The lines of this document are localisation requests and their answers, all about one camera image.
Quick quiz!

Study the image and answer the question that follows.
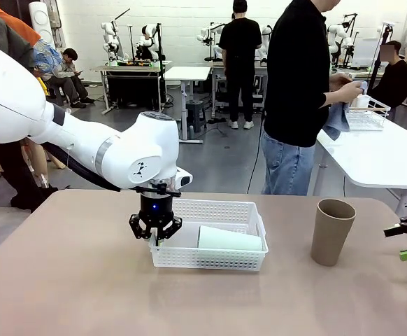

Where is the desk with black panel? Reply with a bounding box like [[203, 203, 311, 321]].
[[90, 59, 173, 116]]

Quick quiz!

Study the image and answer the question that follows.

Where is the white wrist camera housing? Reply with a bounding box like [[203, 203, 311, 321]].
[[175, 167, 194, 188]]

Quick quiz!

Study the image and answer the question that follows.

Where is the person's left hand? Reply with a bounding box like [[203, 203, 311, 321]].
[[330, 73, 353, 92]]

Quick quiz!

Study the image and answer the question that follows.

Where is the large white table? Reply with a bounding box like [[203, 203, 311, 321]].
[[315, 104, 407, 214]]

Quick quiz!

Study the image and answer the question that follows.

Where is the white wire dish rack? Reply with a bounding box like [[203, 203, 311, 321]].
[[342, 94, 392, 132]]

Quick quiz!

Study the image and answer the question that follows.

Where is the tall brown cup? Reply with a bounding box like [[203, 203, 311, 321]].
[[310, 198, 357, 267]]

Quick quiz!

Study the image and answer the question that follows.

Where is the grey plastic stool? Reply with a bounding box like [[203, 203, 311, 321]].
[[185, 99, 208, 134]]

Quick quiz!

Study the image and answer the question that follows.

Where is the white workbench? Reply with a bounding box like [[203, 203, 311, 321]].
[[209, 59, 271, 113]]

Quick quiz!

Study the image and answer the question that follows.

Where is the person's right hand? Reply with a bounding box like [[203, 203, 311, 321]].
[[339, 82, 364, 103]]

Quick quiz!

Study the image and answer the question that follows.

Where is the seated person black sweater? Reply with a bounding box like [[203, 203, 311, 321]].
[[366, 40, 407, 122]]

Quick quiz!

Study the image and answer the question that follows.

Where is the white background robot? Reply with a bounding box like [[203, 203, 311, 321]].
[[101, 20, 121, 67], [134, 23, 163, 63], [257, 24, 273, 66], [327, 13, 359, 69], [196, 22, 225, 60]]

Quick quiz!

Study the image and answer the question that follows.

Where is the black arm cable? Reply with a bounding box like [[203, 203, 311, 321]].
[[41, 141, 122, 193]]

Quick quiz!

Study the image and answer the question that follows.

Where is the blue cleaning cloth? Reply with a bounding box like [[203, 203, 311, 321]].
[[321, 80, 369, 141]]

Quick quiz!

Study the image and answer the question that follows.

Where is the black tripod stand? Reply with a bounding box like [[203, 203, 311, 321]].
[[366, 21, 397, 92]]

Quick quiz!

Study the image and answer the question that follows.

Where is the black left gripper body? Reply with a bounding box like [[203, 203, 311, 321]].
[[138, 195, 175, 230]]

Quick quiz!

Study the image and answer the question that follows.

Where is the person's right forearm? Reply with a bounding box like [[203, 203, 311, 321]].
[[320, 90, 345, 109]]

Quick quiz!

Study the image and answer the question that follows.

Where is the seated person grey jacket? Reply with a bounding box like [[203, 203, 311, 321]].
[[44, 48, 96, 109]]

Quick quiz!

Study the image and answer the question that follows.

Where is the small white desk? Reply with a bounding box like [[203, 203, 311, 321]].
[[163, 65, 212, 145]]

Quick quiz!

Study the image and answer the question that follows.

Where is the thin black floor cable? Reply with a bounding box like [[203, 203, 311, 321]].
[[247, 113, 264, 195]]

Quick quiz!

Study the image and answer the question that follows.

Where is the person in black shirt jeans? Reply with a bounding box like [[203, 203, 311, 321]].
[[261, 0, 331, 196]]

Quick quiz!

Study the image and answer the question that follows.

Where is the standing person all black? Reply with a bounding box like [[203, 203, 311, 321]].
[[218, 0, 263, 130]]

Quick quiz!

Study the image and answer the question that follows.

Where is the white perforated plastic basket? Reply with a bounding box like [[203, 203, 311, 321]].
[[148, 198, 269, 271]]

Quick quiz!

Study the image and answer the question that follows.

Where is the white cup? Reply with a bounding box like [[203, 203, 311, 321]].
[[350, 93, 371, 109]]

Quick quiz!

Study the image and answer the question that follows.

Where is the pale green cup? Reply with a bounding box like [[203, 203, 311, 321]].
[[198, 225, 263, 252]]

